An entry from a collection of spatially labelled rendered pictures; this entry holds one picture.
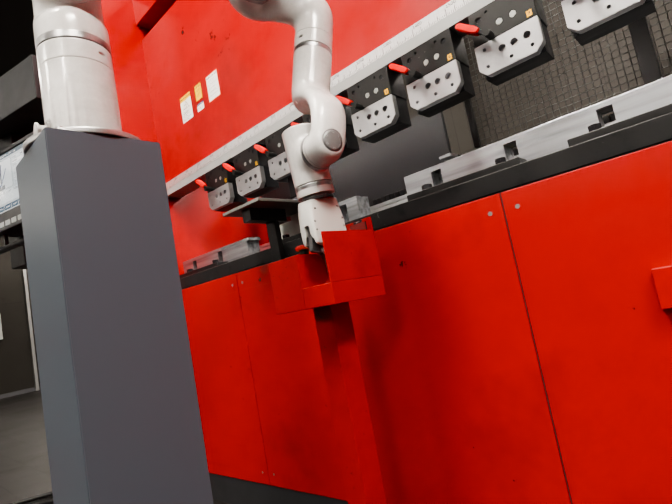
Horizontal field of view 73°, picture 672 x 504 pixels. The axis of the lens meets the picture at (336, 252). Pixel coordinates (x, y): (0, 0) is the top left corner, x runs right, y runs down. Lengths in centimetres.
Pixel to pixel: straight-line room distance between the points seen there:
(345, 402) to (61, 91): 79
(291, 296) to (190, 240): 133
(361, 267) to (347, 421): 33
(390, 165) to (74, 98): 136
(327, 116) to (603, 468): 86
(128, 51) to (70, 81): 164
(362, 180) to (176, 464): 152
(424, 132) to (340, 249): 105
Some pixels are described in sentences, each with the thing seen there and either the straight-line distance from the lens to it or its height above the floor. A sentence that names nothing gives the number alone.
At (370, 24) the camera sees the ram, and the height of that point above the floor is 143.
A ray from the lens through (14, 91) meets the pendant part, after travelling 256.
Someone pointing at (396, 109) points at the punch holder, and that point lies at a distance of 134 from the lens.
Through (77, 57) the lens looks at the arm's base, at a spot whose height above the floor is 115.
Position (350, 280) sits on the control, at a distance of 94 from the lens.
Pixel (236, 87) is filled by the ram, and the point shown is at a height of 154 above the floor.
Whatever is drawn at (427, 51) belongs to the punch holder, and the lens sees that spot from 132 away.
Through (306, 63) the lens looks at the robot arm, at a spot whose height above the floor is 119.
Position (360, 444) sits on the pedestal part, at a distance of 105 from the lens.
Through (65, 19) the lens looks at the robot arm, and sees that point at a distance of 98.
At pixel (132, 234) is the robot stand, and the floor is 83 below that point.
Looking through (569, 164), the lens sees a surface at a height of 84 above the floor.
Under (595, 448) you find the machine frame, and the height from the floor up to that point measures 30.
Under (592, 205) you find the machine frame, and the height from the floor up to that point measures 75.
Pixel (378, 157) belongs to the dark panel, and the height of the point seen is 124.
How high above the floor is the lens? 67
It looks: 6 degrees up
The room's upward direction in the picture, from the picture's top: 11 degrees counter-clockwise
